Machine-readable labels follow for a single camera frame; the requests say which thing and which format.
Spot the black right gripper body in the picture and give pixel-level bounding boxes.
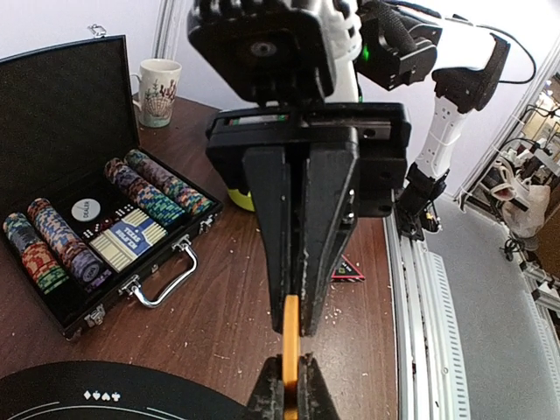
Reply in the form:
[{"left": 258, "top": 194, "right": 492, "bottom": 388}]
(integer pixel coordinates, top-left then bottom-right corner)
[{"left": 186, "top": 0, "right": 443, "bottom": 220}]

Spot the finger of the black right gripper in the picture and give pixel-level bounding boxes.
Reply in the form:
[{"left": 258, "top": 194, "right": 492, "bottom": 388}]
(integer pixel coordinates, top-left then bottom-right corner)
[
  {"left": 242, "top": 146, "right": 291, "bottom": 333},
  {"left": 299, "top": 128, "right": 359, "bottom": 337}
]

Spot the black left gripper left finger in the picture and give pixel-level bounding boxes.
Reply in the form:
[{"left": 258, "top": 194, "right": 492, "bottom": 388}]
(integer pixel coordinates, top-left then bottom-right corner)
[{"left": 244, "top": 356, "right": 284, "bottom": 420}]

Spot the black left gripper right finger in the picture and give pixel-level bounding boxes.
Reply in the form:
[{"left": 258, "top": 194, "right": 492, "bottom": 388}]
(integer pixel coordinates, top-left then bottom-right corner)
[{"left": 297, "top": 353, "right": 340, "bottom": 420}]

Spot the orange round button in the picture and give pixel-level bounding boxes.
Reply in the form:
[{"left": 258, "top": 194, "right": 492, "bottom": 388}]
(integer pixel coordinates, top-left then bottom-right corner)
[{"left": 282, "top": 295, "right": 300, "bottom": 419}]

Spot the black poker chip case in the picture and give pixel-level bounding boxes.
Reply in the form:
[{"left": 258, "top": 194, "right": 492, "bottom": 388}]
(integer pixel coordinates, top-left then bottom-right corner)
[{"left": 1, "top": 35, "right": 221, "bottom": 340}]

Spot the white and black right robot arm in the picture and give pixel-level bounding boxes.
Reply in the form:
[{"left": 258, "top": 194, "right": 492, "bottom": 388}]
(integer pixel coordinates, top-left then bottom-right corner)
[{"left": 187, "top": 1, "right": 513, "bottom": 336}]

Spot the blue texas holdem card deck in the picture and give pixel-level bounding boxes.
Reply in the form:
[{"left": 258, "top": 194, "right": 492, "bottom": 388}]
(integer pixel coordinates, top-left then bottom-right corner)
[{"left": 105, "top": 218, "right": 167, "bottom": 257}]

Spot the yellow-green bowl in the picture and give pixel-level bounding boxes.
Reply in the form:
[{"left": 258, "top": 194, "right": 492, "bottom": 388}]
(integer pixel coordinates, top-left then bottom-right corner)
[{"left": 227, "top": 189, "right": 255, "bottom": 213}]

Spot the right outer poker chip row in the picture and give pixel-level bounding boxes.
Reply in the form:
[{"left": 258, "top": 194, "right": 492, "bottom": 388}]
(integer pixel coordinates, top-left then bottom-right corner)
[{"left": 125, "top": 150, "right": 214, "bottom": 216}]

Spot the poker chip row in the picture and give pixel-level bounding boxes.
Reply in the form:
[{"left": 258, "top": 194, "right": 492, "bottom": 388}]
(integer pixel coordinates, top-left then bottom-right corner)
[
  {"left": 104, "top": 158, "right": 186, "bottom": 227},
  {"left": 27, "top": 198, "right": 111, "bottom": 291},
  {"left": 125, "top": 150, "right": 214, "bottom": 216},
  {"left": 3, "top": 213, "right": 68, "bottom": 295}
]

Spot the red and black triangle card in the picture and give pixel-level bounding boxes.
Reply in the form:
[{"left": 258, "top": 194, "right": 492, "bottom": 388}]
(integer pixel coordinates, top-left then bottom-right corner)
[{"left": 331, "top": 255, "right": 365, "bottom": 283}]

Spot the cream patterned mug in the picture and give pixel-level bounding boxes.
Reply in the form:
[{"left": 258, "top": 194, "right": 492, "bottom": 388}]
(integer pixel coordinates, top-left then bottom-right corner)
[{"left": 132, "top": 59, "right": 182, "bottom": 129}]

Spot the right inner poker chip row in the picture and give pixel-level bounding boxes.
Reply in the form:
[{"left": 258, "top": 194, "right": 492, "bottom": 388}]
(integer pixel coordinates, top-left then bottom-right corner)
[{"left": 104, "top": 158, "right": 186, "bottom": 227}]

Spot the round black poker mat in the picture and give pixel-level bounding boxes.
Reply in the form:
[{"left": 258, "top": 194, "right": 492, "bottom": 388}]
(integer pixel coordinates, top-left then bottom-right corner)
[{"left": 1, "top": 361, "right": 244, "bottom": 419}]

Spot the cream card deck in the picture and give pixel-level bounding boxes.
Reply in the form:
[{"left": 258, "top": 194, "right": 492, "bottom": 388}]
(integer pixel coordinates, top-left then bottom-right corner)
[{"left": 90, "top": 209, "right": 150, "bottom": 272}]

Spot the white dealer button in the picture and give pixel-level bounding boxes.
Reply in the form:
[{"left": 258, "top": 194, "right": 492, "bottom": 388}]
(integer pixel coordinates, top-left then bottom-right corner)
[{"left": 71, "top": 198, "right": 102, "bottom": 222}]

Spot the left inner poker chip row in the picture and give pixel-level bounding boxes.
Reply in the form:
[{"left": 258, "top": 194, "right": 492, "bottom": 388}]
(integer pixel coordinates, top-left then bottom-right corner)
[{"left": 27, "top": 198, "right": 111, "bottom": 291}]

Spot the left outer poker chip row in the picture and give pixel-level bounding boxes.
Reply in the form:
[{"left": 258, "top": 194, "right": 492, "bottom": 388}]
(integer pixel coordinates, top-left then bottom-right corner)
[{"left": 3, "top": 213, "right": 68, "bottom": 295}]

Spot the left aluminium frame post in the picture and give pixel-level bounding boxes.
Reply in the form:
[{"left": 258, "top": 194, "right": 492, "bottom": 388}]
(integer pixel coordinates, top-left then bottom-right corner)
[{"left": 152, "top": 0, "right": 189, "bottom": 60}]

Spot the aluminium front rail base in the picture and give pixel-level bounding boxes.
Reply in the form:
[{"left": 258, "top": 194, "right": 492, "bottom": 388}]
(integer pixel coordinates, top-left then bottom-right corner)
[{"left": 384, "top": 197, "right": 559, "bottom": 419}]

